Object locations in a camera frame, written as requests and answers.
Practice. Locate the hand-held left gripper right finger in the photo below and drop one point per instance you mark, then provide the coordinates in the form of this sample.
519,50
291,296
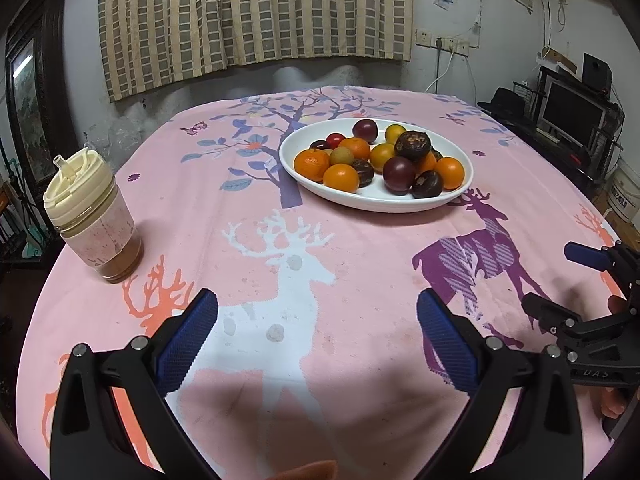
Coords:
447,342

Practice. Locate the white plastic bucket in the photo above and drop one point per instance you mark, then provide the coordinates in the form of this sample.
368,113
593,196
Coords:
622,192

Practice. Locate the pink tumbler with cream lid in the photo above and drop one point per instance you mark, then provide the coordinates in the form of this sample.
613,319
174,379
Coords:
95,220

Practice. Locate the small yellow passion fruit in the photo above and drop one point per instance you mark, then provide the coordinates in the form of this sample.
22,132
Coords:
341,156
395,132

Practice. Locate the black speaker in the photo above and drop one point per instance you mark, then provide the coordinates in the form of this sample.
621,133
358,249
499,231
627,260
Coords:
597,71

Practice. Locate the black hat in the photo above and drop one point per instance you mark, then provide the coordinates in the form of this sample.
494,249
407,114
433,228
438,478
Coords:
502,102

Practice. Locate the white oval plate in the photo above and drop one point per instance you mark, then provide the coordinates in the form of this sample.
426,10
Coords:
380,202

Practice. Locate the white wall socket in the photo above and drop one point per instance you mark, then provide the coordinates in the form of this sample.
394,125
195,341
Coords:
425,37

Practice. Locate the pink printed tablecloth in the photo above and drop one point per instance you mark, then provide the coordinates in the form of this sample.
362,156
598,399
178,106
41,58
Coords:
360,260

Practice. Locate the person's right hand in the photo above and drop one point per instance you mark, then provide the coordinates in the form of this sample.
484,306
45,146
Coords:
617,306

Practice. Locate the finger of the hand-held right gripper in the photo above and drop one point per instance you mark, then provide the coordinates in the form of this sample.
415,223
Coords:
587,256
550,312

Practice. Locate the yellow-orange orange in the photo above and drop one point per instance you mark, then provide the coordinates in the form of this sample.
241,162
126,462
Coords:
381,156

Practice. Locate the black computer desk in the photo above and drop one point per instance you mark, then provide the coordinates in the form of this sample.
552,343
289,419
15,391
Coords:
575,155

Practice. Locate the large brown wrinkled passion fruit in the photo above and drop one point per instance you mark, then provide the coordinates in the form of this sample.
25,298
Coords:
413,144

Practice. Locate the dark wooden framed picture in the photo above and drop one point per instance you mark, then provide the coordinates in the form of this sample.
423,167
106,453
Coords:
42,85

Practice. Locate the dark passion fruit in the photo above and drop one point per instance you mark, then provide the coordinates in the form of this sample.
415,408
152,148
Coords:
318,145
437,154

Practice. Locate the person's left hand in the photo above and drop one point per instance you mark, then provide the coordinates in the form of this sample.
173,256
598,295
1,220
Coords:
312,472

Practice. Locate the checked beige curtain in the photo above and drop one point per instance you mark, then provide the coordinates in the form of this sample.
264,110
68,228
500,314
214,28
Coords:
250,15

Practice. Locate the computer monitor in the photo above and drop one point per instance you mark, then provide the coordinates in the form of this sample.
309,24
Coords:
572,110

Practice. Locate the small red passion fruit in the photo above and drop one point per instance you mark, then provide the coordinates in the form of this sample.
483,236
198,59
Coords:
335,139

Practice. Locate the clear plastic bag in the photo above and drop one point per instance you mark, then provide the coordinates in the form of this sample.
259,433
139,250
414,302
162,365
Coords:
117,140

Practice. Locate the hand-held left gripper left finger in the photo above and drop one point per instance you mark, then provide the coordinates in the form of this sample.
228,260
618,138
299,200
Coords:
187,340

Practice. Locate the white power strip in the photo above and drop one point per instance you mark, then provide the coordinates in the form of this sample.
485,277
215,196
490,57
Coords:
452,46

